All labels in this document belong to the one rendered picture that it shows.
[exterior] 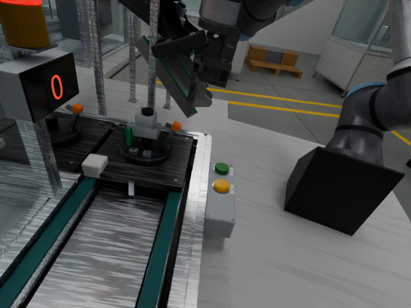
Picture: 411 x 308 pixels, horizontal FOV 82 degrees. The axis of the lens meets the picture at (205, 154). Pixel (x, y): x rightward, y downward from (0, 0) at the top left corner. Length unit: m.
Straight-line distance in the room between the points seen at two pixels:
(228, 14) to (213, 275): 0.53
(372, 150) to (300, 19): 9.25
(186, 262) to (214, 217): 0.12
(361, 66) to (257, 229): 5.04
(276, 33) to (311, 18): 1.23
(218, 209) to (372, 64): 5.28
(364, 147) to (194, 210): 0.45
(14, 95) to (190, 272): 0.38
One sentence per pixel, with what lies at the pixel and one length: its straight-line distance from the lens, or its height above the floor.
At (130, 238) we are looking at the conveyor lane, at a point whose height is 0.92.
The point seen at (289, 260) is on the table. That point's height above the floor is 0.86.
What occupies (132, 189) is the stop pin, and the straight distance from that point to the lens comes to 0.59.
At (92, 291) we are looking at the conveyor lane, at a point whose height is 0.92.
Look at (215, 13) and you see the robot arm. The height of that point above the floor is 1.33.
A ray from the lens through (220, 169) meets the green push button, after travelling 0.64.
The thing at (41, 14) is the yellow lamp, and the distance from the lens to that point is 0.42.
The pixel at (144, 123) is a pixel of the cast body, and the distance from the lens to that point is 0.60.
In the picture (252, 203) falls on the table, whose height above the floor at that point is 0.86.
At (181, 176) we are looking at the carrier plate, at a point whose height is 0.97.
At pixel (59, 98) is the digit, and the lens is 0.45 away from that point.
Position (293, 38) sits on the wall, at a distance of 9.90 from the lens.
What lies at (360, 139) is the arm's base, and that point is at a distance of 0.72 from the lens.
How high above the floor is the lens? 1.36
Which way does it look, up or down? 35 degrees down
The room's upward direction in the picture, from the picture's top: 12 degrees clockwise
